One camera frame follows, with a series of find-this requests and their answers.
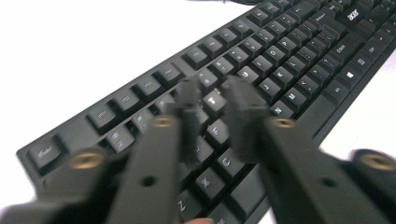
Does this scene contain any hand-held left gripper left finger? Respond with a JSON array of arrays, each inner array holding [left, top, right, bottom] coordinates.
[[106, 78, 204, 224]]

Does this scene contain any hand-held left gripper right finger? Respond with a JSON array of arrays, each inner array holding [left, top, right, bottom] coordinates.
[[222, 76, 384, 224]]

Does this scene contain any black computer keyboard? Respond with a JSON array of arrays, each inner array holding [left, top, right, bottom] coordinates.
[[15, 0, 396, 224]]

